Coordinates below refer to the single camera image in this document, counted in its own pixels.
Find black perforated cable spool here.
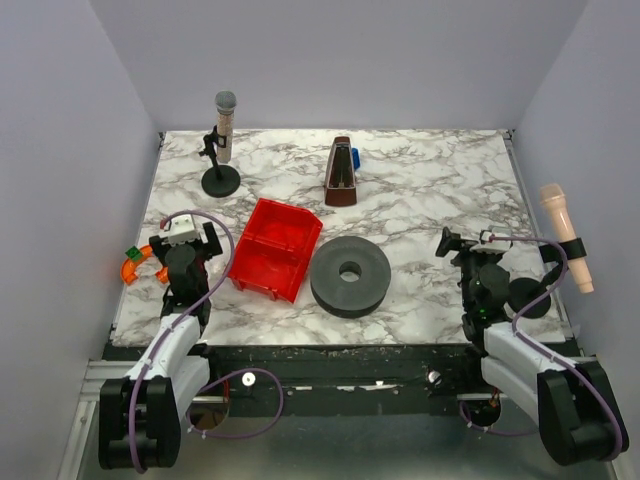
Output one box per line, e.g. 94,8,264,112
309,236,391,319

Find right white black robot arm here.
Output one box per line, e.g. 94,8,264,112
436,227,629,466

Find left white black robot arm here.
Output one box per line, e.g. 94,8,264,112
98,215,223,472

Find orange toy with green top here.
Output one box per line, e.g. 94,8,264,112
120,245,164,285

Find red plastic bin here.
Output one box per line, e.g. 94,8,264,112
229,198,323,303

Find beige toy microphone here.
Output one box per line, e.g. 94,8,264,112
540,184,594,294

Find brown wooden metronome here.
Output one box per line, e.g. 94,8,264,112
324,136,357,207

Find glitter grey-head microphone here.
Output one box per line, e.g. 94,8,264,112
215,91,237,164

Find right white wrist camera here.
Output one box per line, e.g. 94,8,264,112
470,227,512,255

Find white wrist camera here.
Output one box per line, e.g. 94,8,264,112
160,214,201,246
470,227,512,255

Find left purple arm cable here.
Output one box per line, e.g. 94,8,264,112
128,209,285,474

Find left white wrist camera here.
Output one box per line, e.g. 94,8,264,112
160,214,201,246

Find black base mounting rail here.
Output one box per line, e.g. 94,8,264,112
191,344,494,417

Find aluminium frame rail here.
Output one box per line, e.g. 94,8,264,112
61,129,600,479

